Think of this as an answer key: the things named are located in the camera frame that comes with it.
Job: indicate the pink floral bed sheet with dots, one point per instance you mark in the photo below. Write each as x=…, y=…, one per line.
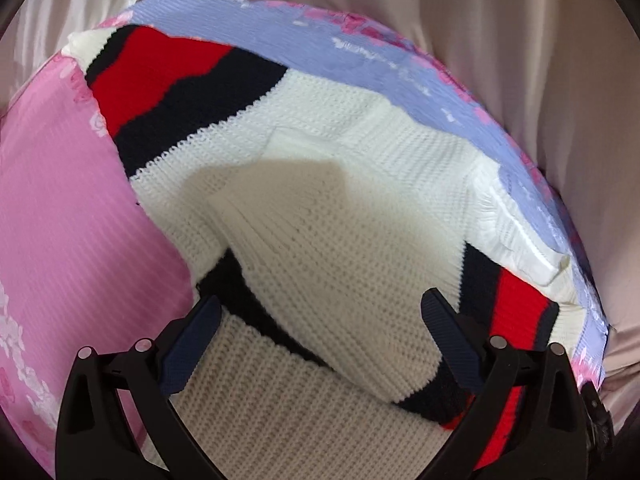
x=82, y=264

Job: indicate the white red black knit sweater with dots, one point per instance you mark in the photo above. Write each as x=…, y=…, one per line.
x=318, y=214

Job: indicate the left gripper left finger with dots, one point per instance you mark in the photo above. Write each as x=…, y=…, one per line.
x=94, y=439

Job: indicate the beige curtain backdrop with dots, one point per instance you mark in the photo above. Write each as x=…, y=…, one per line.
x=561, y=75

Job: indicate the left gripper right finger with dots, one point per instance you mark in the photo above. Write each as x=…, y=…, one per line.
x=554, y=443

